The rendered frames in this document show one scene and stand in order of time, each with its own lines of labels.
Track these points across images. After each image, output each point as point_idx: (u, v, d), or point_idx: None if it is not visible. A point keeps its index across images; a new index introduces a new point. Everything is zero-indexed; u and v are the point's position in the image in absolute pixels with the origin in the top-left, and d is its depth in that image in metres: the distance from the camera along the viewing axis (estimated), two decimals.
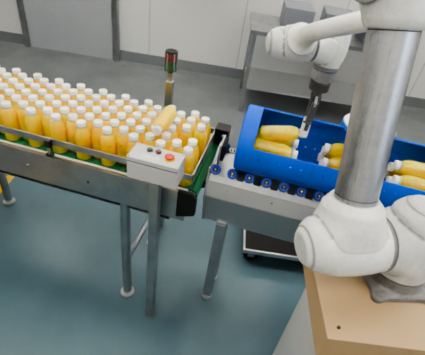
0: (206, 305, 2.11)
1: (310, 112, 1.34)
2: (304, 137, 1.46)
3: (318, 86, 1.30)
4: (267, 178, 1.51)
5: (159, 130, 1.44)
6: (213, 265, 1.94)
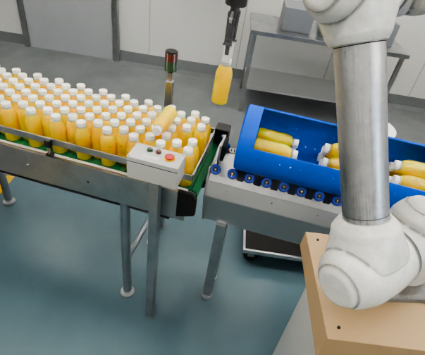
0: (206, 305, 2.11)
1: (227, 29, 1.23)
2: None
3: None
4: (267, 178, 1.51)
5: (159, 130, 1.44)
6: (213, 265, 1.94)
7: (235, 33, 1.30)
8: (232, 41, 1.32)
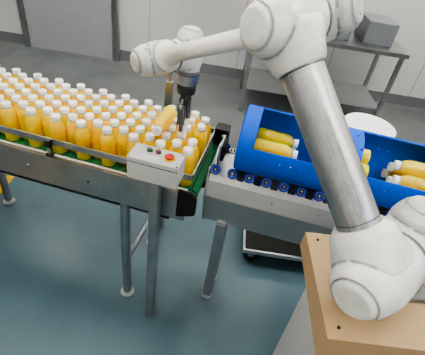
0: (206, 305, 2.11)
1: (178, 113, 1.41)
2: None
3: (181, 89, 1.37)
4: (267, 178, 1.51)
5: (159, 130, 1.44)
6: (213, 265, 1.94)
7: (187, 112, 1.49)
8: (186, 118, 1.51)
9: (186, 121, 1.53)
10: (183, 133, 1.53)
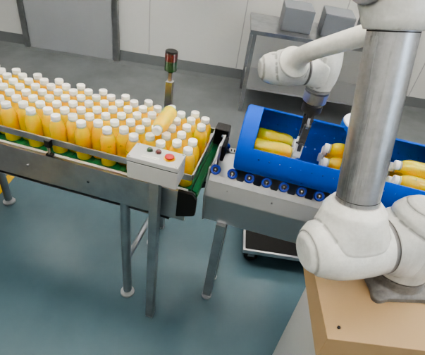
0: (206, 305, 2.11)
1: (302, 134, 1.34)
2: (182, 135, 1.51)
3: (310, 108, 1.30)
4: (267, 178, 1.51)
5: (159, 130, 1.44)
6: (213, 265, 1.94)
7: None
8: None
9: None
10: (183, 133, 1.52)
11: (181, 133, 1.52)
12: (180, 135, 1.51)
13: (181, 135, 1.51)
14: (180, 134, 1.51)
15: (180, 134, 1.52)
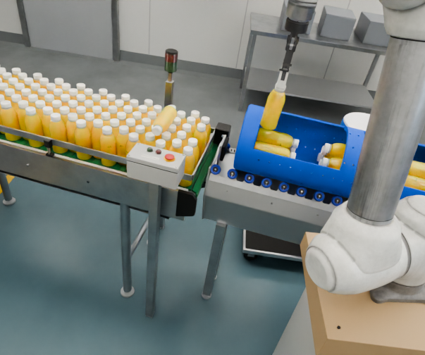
0: (206, 305, 2.11)
1: (286, 56, 1.19)
2: (182, 135, 1.51)
3: (294, 25, 1.15)
4: (267, 178, 1.51)
5: (159, 130, 1.44)
6: (213, 265, 1.94)
7: None
8: None
9: None
10: (183, 133, 1.52)
11: (181, 133, 1.52)
12: (180, 135, 1.51)
13: (181, 135, 1.51)
14: (180, 134, 1.51)
15: (180, 134, 1.52)
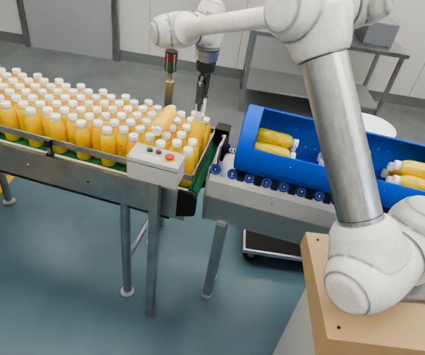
0: (206, 305, 2.11)
1: (197, 91, 1.37)
2: (182, 135, 1.51)
3: (201, 65, 1.33)
4: (267, 178, 1.51)
5: (159, 130, 1.44)
6: (213, 265, 1.94)
7: (206, 91, 1.45)
8: (204, 98, 1.47)
9: (204, 101, 1.49)
10: (183, 133, 1.52)
11: (181, 133, 1.52)
12: (180, 135, 1.51)
13: (181, 135, 1.51)
14: (180, 134, 1.51)
15: (180, 134, 1.52)
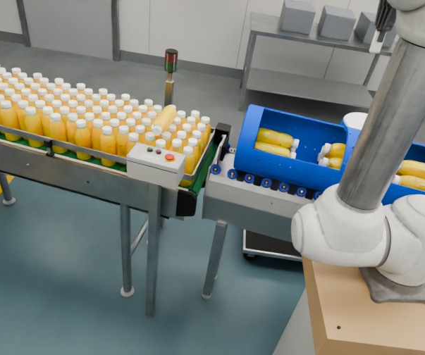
0: (206, 305, 2.11)
1: None
2: (182, 135, 1.51)
3: None
4: (267, 178, 1.51)
5: (159, 130, 1.44)
6: (213, 265, 1.94)
7: (383, 19, 1.10)
8: (379, 29, 1.12)
9: (380, 38, 1.12)
10: (183, 133, 1.52)
11: (181, 133, 1.52)
12: (180, 135, 1.51)
13: (181, 135, 1.51)
14: (180, 134, 1.51)
15: (180, 134, 1.52)
